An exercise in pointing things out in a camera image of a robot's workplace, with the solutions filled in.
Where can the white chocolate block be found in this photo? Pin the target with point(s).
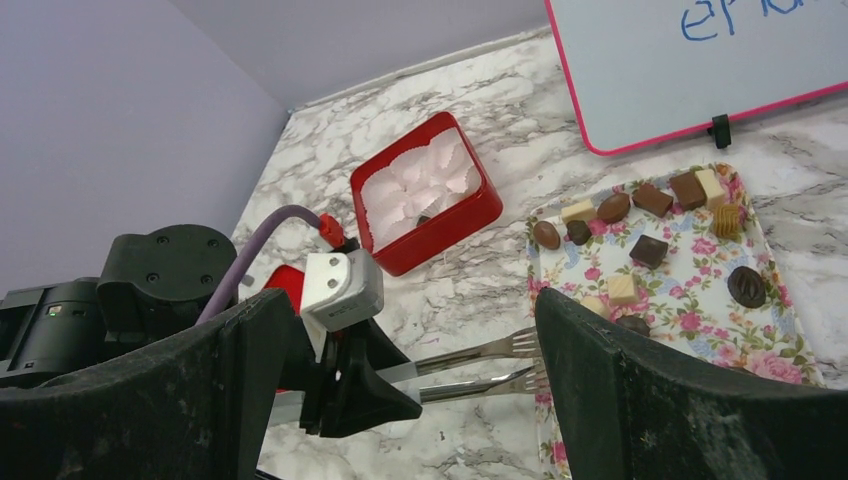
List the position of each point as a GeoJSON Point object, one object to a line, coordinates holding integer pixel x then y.
{"type": "Point", "coordinates": [579, 211]}

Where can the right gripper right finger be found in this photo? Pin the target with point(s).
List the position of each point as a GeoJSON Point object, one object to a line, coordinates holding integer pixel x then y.
{"type": "Point", "coordinates": [629, 407]}

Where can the dark round chocolate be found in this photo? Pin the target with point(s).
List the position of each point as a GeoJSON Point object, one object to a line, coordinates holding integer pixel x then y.
{"type": "Point", "coordinates": [747, 287]}

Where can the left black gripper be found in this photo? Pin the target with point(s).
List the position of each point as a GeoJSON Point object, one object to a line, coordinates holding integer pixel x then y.
{"type": "Point", "coordinates": [344, 393]}

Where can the dark oval chocolate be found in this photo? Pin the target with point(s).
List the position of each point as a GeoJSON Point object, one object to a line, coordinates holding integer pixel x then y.
{"type": "Point", "coordinates": [614, 208]}

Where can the milk chocolate square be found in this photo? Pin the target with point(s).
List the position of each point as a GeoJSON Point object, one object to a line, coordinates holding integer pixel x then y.
{"type": "Point", "coordinates": [649, 198]}

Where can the dark square chocolate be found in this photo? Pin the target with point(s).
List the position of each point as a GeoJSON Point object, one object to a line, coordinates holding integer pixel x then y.
{"type": "Point", "coordinates": [649, 252]}

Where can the red chocolate box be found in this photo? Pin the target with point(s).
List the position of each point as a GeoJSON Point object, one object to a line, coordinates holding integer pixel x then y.
{"type": "Point", "coordinates": [422, 194]}

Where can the white chocolate cube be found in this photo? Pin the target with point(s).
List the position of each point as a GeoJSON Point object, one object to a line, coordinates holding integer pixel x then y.
{"type": "Point", "coordinates": [597, 305]}

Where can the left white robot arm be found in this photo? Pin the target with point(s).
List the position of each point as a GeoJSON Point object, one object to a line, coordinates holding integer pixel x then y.
{"type": "Point", "coordinates": [153, 286]}

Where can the dark leaf chocolate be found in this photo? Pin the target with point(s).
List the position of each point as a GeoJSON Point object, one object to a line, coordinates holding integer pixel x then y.
{"type": "Point", "coordinates": [634, 323]}

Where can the caramel swirl chocolate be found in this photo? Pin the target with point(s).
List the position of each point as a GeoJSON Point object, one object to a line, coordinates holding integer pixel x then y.
{"type": "Point", "coordinates": [726, 221]}

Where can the small dark chocolate cup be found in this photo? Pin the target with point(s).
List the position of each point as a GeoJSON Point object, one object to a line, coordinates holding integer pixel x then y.
{"type": "Point", "coordinates": [578, 232]}

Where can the metal serving tongs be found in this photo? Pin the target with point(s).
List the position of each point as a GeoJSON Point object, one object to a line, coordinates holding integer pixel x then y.
{"type": "Point", "coordinates": [508, 365]}

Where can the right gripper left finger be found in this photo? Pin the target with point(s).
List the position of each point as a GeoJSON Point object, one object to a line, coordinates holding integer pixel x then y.
{"type": "Point", "coordinates": [195, 405]}

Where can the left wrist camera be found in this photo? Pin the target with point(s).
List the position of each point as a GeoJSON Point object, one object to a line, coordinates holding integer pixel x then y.
{"type": "Point", "coordinates": [339, 290]}

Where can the cream white chocolate bar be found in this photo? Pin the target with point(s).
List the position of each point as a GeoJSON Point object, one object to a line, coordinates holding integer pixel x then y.
{"type": "Point", "coordinates": [715, 195]}

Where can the floral serving tray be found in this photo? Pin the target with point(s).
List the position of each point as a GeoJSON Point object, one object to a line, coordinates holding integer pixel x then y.
{"type": "Point", "coordinates": [685, 301]}

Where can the milk chocolate rectangle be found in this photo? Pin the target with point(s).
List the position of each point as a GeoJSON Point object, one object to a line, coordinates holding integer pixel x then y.
{"type": "Point", "coordinates": [688, 191]}

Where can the brown oval chocolate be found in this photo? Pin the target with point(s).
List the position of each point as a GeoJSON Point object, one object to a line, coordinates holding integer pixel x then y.
{"type": "Point", "coordinates": [546, 235]}

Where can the red box lid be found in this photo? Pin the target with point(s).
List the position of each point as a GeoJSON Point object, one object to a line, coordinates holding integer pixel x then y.
{"type": "Point", "coordinates": [291, 281]}

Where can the white square chocolate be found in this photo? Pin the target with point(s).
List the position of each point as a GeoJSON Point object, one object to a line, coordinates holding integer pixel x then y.
{"type": "Point", "coordinates": [622, 290]}

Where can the pink framed whiteboard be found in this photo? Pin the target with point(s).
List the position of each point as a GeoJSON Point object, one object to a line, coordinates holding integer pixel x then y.
{"type": "Point", "coordinates": [641, 72]}

